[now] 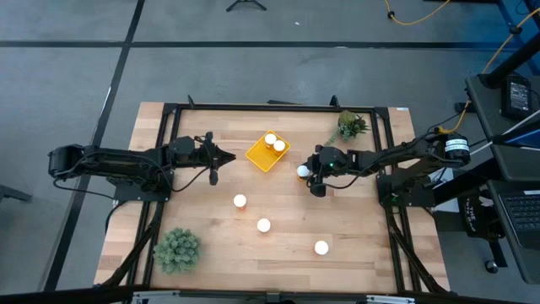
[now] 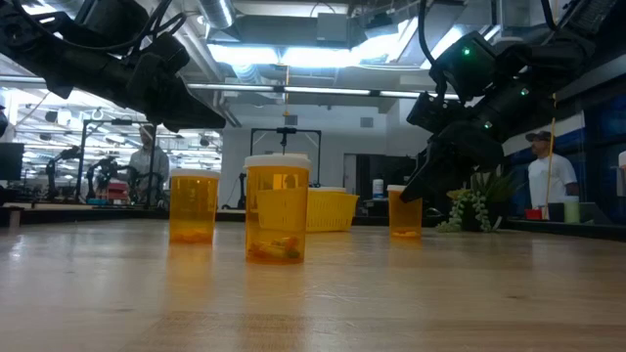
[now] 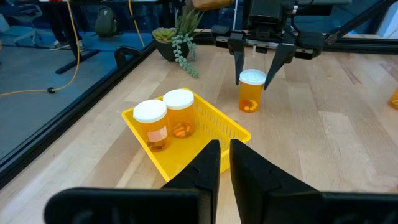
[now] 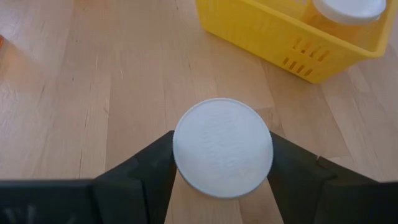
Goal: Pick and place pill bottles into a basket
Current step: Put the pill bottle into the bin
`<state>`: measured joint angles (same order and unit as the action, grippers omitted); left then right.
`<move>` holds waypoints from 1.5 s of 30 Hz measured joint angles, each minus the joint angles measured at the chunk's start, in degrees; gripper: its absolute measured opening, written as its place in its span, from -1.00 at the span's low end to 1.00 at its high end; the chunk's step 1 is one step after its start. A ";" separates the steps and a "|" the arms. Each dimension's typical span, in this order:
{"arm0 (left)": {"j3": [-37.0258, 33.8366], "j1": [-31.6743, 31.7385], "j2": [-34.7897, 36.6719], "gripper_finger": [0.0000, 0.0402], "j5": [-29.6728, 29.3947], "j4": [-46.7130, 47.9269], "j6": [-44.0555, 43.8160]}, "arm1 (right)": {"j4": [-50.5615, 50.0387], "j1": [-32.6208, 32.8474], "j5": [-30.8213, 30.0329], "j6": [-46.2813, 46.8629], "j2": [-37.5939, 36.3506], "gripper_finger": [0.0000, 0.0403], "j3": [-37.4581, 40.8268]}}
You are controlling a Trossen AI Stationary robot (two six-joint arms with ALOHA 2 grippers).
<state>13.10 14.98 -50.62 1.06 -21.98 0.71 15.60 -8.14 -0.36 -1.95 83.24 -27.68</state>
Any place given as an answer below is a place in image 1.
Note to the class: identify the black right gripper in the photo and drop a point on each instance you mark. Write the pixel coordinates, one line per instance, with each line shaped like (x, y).
(333, 162)

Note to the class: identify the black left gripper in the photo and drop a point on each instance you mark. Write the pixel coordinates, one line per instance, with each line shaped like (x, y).
(185, 152)

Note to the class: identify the orange pill bottle white cap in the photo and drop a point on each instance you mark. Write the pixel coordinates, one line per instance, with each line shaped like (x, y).
(270, 139)
(240, 201)
(302, 171)
(279, 145)
(321, 248)
(263, 225)

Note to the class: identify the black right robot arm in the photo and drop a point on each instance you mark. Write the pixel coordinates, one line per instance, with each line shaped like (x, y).
(401, 154)

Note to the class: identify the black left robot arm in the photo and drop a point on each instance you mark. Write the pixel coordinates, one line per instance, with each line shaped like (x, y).
(118, 162)

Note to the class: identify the yellow plastic basket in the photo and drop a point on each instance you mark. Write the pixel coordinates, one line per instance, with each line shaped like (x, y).
(259, 156)

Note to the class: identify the succulent plant with trailing strands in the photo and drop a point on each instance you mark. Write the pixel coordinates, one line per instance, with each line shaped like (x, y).
(349, 124)

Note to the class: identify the bushy green potted plant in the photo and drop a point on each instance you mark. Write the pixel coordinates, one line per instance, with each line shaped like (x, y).
(177, 251)

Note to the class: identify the black tripod foot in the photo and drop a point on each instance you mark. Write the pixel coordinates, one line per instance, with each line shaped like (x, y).
(246, 1)

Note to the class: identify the black stool with white lettering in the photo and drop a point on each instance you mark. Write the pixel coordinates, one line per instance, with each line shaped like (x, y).
(474, 219)

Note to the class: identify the black side desk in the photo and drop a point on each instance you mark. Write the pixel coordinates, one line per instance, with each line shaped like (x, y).
(485, 110)

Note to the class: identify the black crossbeam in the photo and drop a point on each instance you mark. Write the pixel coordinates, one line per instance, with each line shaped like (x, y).
(63, 295)

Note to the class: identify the dark grey chair leg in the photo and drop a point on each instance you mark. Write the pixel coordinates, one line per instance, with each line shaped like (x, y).
(12, 194)

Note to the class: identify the black laptop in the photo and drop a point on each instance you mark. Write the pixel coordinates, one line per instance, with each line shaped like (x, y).
(525, 215)

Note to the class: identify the blue panel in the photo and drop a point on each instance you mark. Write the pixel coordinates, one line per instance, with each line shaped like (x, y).
(527, 138)

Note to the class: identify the black power adapter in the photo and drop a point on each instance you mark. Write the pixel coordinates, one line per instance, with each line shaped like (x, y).
(518, 99)

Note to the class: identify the black diagonal pole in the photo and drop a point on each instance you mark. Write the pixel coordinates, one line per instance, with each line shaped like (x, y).
(514, 59)

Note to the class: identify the black metal table frame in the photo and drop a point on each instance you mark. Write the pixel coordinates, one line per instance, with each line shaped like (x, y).
(253, 106)

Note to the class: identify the silver bracket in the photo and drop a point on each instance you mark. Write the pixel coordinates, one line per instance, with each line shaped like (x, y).
(390, 300)
(154, 296)

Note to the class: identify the blue metal frame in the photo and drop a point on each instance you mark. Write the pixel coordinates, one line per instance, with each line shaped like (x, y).
(521, 17)

